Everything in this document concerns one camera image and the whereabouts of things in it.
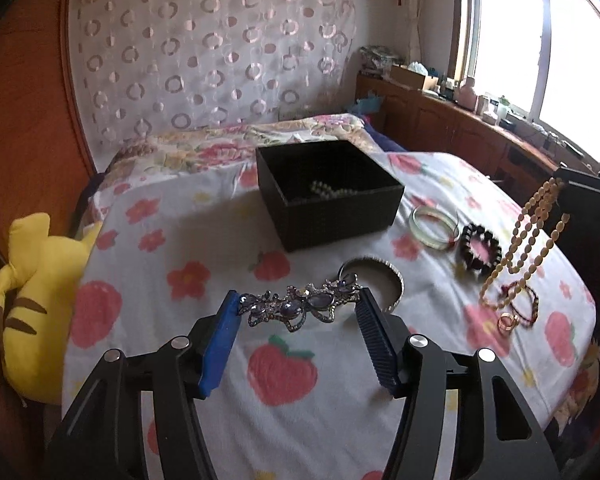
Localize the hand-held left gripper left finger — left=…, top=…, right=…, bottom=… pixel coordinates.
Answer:
left=44, top=290, right=242, bottom=480

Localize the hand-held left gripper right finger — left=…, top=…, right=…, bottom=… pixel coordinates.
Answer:
left=354, top=287, right=562, bottom=480

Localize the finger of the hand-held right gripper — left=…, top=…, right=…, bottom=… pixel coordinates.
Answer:
left=554, top=162, right=600, bottom=202

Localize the beige bead necklace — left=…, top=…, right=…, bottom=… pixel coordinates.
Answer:
left=478, top=177, right=571, bottom=311

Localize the purple jewelled hair clip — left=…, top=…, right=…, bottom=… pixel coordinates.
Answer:
left=237, top=272, right=366, bottom=334

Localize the black jewelry box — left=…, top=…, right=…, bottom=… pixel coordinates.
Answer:
left=255, top=140, right=406, bottom=253

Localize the silver rhinestone bangle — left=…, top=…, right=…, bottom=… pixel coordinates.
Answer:
left=337, top=256, right=406, bottom=314

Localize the strawberry print bedsheet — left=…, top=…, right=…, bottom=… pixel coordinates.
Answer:
left=61, top=151, right=599, bottom=480

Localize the green jade bangle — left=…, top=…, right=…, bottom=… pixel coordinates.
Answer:
left=409, top=205, right=460, bottom=250

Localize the window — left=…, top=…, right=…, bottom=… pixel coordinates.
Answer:
left=450, top=0, right=600, bottom=162

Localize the pink bottle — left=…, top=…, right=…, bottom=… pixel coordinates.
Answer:
left=457, top=75, right=479, bottom=107

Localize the wooden cabinet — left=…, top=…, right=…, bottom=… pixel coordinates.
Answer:
left=355, top=73, right=573, bottom=187

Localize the yellow striped plush toy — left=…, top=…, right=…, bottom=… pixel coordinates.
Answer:
left=0, top=212, right=104, bottom=406

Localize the floral quilt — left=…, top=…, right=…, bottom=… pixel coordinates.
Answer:
left=101, top=113, right=382, bottom=187

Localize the cardboard box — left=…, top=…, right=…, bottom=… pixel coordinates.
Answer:
left=389, top=63, right=439, bottom=92

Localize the dark blue cloth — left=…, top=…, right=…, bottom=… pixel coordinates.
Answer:
left=363, top=119, right=409, bottom=154

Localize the beige window curtain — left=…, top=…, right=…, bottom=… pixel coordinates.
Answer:
left=386, top=0, right=470, bottom=70

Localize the circle pattern curtain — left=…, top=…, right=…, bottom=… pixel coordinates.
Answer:
left=68, top=0, right=362, bottom=149

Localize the wooden headboard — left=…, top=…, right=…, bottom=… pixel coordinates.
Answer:
left=0, top=0, right=100, bottom=281

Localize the red string bracelet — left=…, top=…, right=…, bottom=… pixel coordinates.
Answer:
left=500, top=280, right=540, bottom=329

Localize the dark bead bracelet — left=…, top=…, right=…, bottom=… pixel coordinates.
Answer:
left=460, top=223, right=504, bottom=274

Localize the white pearl necklace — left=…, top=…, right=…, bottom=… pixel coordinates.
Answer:
left=309, top=180, right=357, bottom=199

